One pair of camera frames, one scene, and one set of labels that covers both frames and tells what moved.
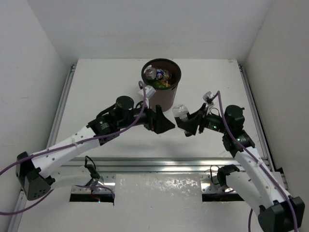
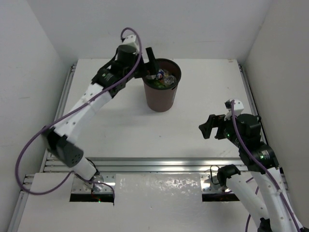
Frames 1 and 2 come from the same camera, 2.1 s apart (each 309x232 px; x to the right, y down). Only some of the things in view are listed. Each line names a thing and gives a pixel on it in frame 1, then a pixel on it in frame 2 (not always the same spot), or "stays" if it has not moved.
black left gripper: (151, 120) → (140, 71)
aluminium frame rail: (150, 165) stays
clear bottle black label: (181, 114) → (170, 79)
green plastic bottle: (158, 84) stays
